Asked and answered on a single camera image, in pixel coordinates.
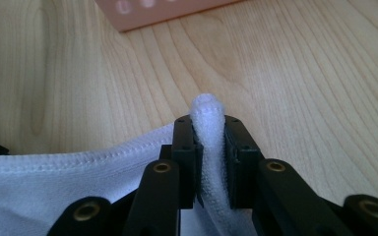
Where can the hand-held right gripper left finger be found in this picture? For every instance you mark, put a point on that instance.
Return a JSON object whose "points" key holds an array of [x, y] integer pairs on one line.
{"points": [[187, 164]]}

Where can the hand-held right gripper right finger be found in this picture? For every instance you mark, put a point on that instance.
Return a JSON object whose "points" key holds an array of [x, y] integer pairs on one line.
{"points": [[242, 170]]}

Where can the pink plastic basket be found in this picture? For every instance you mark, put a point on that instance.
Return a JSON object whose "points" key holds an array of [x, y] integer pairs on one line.
{"points": [[164, 14]]}

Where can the white cat-print towel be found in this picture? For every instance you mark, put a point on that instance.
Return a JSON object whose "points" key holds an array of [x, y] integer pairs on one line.
{"points": [[62, 183]]}

